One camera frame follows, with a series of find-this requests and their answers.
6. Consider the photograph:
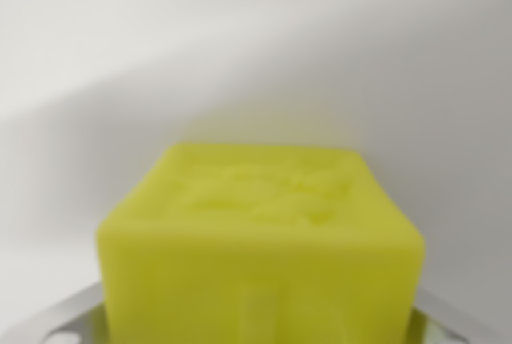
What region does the black silver gripper left finger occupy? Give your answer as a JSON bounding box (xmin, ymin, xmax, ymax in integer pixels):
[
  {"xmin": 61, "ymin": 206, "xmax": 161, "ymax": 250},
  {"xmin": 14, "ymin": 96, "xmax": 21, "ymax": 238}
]
[{"xmin": 22, "ymin": 279, "xmax": 111, "ymax": 344}]

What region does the black silver gripper right finger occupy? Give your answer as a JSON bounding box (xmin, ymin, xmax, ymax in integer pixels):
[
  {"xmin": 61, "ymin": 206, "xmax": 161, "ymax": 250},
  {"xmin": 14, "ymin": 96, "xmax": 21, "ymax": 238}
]
[{"xmin": 403, "ymin": 286, "xmax": 475, "ymax": 344}]

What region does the yellow cube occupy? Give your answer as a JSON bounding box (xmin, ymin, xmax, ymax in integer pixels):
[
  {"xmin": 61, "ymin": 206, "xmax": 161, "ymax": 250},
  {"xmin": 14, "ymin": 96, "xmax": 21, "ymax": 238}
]
[{"xmin": 94, "ymin": 142, "xmax": 426, "ymax": 344}]

